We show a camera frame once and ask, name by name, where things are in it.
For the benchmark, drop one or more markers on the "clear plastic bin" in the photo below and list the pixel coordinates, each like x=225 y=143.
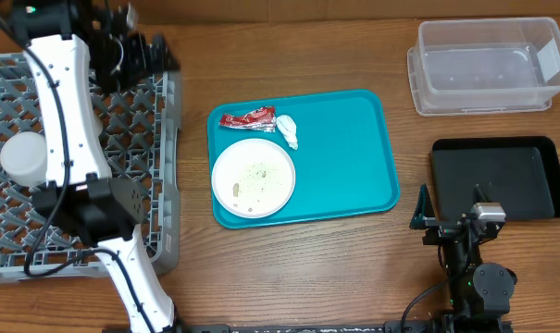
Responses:
x=482 y=63

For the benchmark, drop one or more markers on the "white label on bin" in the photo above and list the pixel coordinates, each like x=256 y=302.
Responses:
x=549 y=59

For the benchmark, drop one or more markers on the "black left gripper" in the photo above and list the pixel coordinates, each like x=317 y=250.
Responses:
x=148 y=61

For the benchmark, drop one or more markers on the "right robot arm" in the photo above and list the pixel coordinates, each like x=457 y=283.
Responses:
x=480 y=292

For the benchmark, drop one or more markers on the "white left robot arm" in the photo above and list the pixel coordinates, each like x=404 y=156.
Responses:
x=71 y=46

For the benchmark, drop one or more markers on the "red foil wrapper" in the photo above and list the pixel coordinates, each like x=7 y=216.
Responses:
x=262 y=119

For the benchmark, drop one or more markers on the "white napkin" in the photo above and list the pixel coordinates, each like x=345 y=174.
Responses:
x=288 y=129

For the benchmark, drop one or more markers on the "black tray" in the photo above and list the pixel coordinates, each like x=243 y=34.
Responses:
x=522 y=174

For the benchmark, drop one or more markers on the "grey bowl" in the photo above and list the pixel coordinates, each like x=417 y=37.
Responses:
x=24 y=158

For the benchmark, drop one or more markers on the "white dirty plate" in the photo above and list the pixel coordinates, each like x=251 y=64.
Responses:
x=253 y=178

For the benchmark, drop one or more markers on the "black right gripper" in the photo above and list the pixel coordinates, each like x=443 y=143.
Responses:
x=447 y=224

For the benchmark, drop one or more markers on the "grey dishwasher rack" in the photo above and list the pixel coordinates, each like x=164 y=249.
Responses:
x=139 y=131

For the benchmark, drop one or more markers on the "teal serving tray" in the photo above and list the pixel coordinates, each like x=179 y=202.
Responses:
x=343 y=166

